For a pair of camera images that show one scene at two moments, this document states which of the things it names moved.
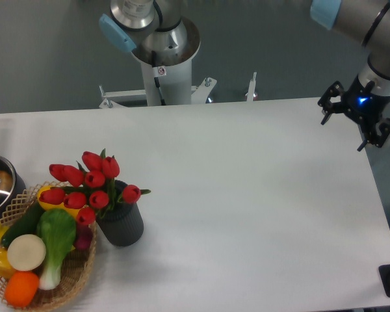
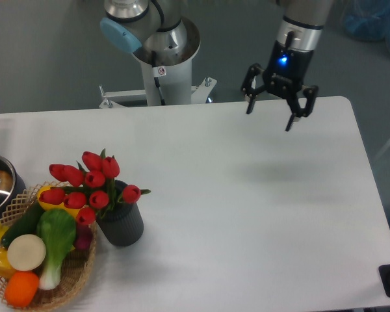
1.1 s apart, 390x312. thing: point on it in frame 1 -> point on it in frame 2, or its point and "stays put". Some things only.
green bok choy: (57, 227) stays put
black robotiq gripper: (363, 101) -> (286, 69)
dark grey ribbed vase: (123, 225) stays put
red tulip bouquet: (92, 188) stays put
